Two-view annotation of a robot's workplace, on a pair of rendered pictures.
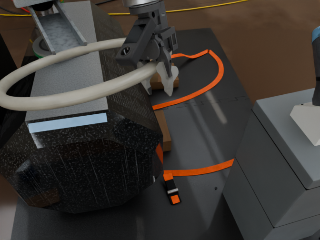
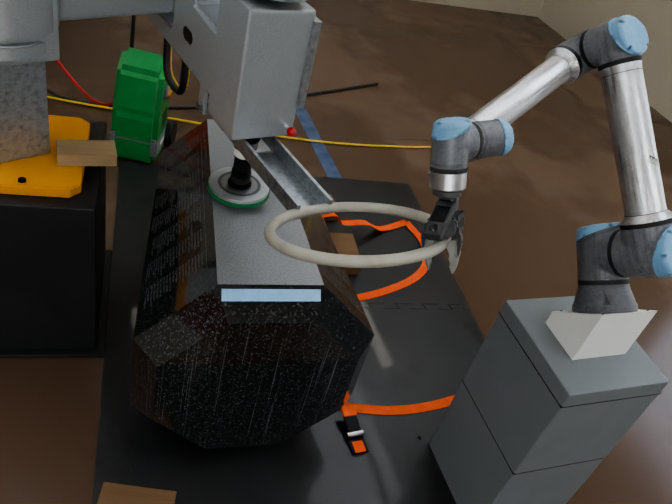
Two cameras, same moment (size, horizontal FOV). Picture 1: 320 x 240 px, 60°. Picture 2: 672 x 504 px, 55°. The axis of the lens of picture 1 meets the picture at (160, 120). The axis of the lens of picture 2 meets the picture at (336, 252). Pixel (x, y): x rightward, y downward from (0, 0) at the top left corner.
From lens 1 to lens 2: 1.05 m
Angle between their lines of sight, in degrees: 14
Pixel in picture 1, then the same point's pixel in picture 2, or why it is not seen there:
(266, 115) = (519, 319)
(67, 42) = (300, 194)
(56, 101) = (371, 261)
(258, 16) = (486, 178)
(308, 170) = (565, 383)
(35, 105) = (350, 262)
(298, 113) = (556, 320)
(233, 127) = (445, 351)
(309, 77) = (560, 290)
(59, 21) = (278, 164)
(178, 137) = not seen: hidden behind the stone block
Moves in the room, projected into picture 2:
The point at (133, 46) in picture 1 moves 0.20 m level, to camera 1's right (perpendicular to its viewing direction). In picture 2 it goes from (440, 224) to (519, 237)
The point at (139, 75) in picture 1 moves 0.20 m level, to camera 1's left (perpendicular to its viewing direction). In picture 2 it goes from (436, 249) to (356, 236)
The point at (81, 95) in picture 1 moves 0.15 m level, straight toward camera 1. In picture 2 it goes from (393, 260) to (424, 305)
